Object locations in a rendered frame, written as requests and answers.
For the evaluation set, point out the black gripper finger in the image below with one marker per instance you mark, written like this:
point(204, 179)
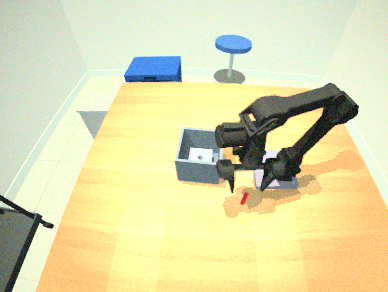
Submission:
point(267, 179)
point(231, 184)

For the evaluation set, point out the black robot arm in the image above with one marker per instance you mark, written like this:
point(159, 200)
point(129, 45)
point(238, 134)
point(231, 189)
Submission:
point(271, 112)

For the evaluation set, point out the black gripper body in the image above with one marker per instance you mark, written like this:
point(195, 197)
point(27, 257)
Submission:
point(251, 159)

